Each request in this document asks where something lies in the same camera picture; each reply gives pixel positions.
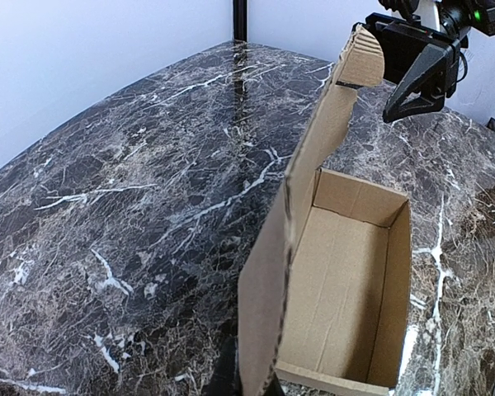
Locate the right black frame post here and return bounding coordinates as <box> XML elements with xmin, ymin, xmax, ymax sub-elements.
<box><xmin>233</xmin><ymin>0</ymin><xmax>248</xmax><ymax>42</ymax></box>

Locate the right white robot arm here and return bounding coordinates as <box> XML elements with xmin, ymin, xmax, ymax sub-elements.
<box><xmin>364</xmin><ymin>1</ymin><xmax>495</xmax><ymax>123</ymax></box>

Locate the brown cardboard box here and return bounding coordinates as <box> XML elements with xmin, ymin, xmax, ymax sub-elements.
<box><xmin>238</xmin><ymin>26</ymin><xmax>412</xmax><ymax>395</ymax></box>

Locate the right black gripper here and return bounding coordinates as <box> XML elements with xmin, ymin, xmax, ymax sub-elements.
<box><xmin>365</xmin><ymin>12</ymin><xmax>469</xmax><ymax>123</ymax></box>

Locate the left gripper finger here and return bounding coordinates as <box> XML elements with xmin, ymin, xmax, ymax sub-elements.
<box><xmin>202</xmin><ymin>337</ymin><xmax>243</xmax><ymax>396</ymax></box>

